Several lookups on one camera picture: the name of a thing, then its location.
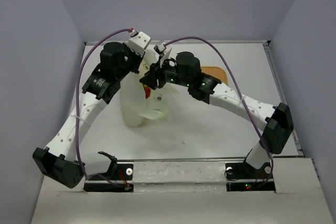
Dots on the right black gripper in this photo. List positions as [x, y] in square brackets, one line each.
[151, 77]

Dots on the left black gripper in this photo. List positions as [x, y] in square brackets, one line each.
[137, 57]

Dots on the translucent green plastic bag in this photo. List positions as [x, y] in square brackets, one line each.
[135, 108]

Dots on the red cherry bunch with leaves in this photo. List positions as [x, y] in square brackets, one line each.
[147, 91]

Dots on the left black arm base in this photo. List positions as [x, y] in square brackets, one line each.
[117, 178]

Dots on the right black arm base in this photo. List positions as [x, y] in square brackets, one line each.
[242, 177]

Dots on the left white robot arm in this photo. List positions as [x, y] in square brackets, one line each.
[60, 159]

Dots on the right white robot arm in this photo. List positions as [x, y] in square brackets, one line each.
[273, 123]

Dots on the orange woven square tray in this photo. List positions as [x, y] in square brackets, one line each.
[216, 72]

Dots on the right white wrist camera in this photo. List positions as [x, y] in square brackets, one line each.
[163, 51]

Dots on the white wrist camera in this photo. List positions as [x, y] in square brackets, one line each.
[139, 43]
[163, 51]

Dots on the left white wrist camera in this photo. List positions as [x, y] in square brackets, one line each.
[139, 43]

